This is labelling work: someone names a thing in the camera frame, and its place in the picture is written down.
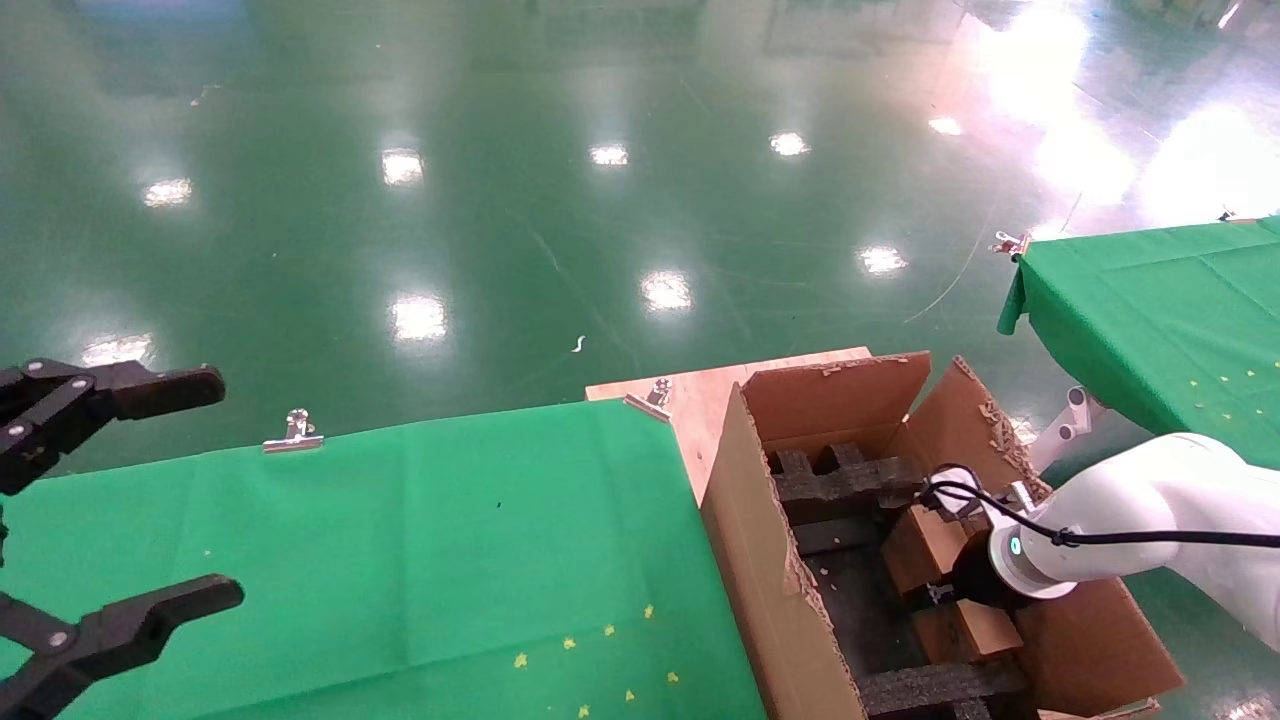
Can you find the black camera cable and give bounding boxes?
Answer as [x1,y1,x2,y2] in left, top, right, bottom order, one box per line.
[920,465,1280,549]

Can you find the white table leg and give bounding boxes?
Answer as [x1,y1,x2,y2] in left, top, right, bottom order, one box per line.
[1030,387,1106,471]

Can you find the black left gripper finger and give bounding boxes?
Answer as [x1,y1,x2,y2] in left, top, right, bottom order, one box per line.
[0,360,227,498]
[0,576,246,720]

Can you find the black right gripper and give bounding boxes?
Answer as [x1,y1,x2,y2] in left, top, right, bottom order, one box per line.
[925,535,1006,613]

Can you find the large open cardboard carton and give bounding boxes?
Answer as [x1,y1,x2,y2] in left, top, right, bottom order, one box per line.
[700,350,1183,720]

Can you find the small green table cloth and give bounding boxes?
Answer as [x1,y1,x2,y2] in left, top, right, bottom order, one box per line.
[997,215,1280,471]

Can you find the large green table cloth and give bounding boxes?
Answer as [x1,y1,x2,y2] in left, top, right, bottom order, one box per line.
[0,398,766,720]

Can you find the small brown cardboard box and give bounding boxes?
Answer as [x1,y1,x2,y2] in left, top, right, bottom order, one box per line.
[882,503,1023,663]

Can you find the black foam insert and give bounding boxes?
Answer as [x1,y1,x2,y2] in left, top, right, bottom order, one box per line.
[768,442,1031,720]

